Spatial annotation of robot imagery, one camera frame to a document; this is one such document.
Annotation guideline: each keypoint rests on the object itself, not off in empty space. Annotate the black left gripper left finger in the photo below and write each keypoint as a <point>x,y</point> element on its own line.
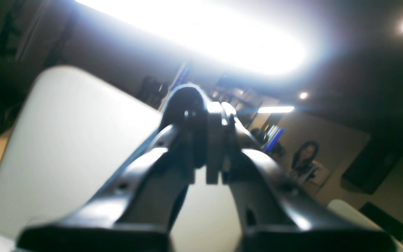
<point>135,210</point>

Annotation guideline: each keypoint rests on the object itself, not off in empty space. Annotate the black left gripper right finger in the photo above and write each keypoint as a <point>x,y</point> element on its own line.
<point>275,213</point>

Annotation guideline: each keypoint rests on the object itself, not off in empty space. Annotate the bright ceiling light panel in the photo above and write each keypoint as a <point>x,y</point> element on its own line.
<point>211,30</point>

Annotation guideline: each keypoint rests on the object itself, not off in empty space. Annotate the wall portrait poster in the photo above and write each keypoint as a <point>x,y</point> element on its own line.
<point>304,166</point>

